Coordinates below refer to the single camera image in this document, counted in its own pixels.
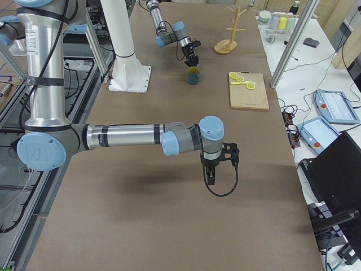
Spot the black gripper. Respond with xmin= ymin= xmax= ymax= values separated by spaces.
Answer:
xmin=200 ymin=154 xmax=221 ymax=185
xmin=182 ymin=42 xmax=199 ymax=67

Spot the dark teal ribbed cup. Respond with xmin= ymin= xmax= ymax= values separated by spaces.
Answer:
xmin=187 ymin=67 xmax=200 ymax=85

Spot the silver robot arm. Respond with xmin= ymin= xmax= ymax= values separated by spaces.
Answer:
xmin=146 ymin=0 xmax=201 ymax=67
xmin=1 ymin=1 xmax=226 ymax=185

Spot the wooden cup storage rack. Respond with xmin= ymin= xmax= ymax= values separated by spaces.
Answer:
xmin=213 ymin=6 xmax=246 ymax=54

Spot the small steel cup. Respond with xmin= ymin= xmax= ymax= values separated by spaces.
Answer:
xmin=267 ymin=36 xmax=276 ymax=44

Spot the white dish rack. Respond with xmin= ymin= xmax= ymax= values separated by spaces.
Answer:
xmin=266 ymin=25 xmax=293 ymax=36

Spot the grey cup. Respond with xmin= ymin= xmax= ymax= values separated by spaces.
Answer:
xmin=269 ymin=15 xmax=280 ymax=29

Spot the yellow cup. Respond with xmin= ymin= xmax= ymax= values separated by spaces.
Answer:
xmin=278 ymin=16 xmax=287 ymax=30

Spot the light blue cup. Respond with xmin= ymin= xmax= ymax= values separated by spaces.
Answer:
xmin=285 ymin=17 xmax=296 ymax=31

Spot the yellow plastic knife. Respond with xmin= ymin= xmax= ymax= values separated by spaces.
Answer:
xmin=230 ymin=81 xmax=253 ymax=85

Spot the wooden cutting board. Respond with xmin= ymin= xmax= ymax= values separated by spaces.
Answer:
xmin=228 ymin=72 xmax=269 ymax=110

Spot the mint green bowl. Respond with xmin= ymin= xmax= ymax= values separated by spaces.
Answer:
xmin=258 ymin=10 xmax=271 ymax=23

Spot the brown table mat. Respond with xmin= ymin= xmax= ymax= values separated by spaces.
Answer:
xmin=27 ymin=3 xmax=323 ymax=270

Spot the black power strip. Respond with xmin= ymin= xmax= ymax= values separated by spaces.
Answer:
xmin=282 ymin=111 xmax=300 ymax=148

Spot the blue teach pendant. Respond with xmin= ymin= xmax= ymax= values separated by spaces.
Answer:
xmin=314 ymin=89 xmax=360 ymax=125
xmin=297 ymin=117 xmax=340 ymax=154

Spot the grey folded cloth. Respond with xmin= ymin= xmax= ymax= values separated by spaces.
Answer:
xmin=303 ymin=37 xmax=319 ymax=48

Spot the black monitor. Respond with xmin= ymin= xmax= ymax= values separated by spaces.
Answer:
xmin=300 ymin=132 xmax=360 ymax=213

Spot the black camera cable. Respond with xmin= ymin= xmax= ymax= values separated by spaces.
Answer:
xmin=202 ymin=160 xmax=240 ymax=197

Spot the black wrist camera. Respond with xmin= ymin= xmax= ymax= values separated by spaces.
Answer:
xmin=192 ymin=40 xmax=201 ymax=47
xmin=220 ymin=142 xmax=240 ymax=168

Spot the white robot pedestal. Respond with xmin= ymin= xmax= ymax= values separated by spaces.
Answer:
xmin=101 ymin=0 xmax=151 ymax=93

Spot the aluminium frame post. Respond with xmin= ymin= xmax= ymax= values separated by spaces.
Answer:
xmin=270 ymin=0 xmax=319 ymax=89

